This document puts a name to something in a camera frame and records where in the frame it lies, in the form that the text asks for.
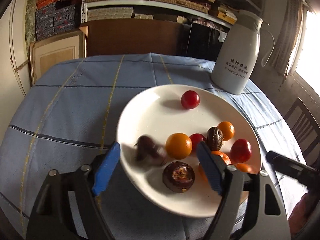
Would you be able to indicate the blue checked tablecloth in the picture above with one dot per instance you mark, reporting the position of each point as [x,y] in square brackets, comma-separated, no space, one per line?
[75,100]

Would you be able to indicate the stack of blue patterned boxes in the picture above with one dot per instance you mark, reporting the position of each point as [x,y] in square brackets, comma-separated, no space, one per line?
[55,17]

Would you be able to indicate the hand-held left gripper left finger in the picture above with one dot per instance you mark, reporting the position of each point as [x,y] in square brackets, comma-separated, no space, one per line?
[106,168]

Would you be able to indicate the dark red tomato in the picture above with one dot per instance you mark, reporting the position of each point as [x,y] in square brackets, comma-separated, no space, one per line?
[190,99]

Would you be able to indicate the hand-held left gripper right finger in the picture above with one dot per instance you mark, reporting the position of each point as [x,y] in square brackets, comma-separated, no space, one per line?
[208,170]

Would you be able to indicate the white plate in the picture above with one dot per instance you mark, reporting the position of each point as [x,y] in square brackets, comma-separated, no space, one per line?
[150,112]

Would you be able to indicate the white metal shelf rack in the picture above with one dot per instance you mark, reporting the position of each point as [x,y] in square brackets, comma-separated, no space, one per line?
[83,5]

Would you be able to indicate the wooden framed panel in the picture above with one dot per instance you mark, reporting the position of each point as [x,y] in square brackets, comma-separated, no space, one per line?
[57,57]

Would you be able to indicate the yellow-orange mandarin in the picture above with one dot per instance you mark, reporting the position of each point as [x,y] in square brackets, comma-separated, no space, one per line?
[226,130]
[178,146]

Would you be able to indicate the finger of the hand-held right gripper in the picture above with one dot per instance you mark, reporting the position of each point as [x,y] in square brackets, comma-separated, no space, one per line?
[287,165]

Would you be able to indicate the green marble slab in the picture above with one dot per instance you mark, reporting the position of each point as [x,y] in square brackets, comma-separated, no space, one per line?
[30,15]

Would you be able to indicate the brown board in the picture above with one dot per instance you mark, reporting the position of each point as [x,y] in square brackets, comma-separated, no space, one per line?
[130,38]

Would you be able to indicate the large red tomato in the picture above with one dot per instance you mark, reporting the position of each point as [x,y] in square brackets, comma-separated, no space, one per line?
[240,150]

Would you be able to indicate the dark brown water chestnut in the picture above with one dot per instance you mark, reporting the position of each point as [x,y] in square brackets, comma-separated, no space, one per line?
[178,176]
[215,137]
[150,155]

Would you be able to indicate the small orange mandarin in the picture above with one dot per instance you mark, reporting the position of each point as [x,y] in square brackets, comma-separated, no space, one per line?
[243,168]

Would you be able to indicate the dark wooden chair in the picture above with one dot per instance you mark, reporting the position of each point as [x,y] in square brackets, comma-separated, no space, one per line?
[303,127]

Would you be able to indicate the white thermos jug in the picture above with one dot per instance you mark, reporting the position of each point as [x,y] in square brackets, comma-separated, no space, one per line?
[237,55]

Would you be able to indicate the beige curtain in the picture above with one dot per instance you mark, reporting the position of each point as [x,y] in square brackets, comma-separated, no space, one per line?
[287,30]

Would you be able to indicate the large orange mandarin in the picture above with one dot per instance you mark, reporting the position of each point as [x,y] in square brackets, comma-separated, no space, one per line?
[222,157]

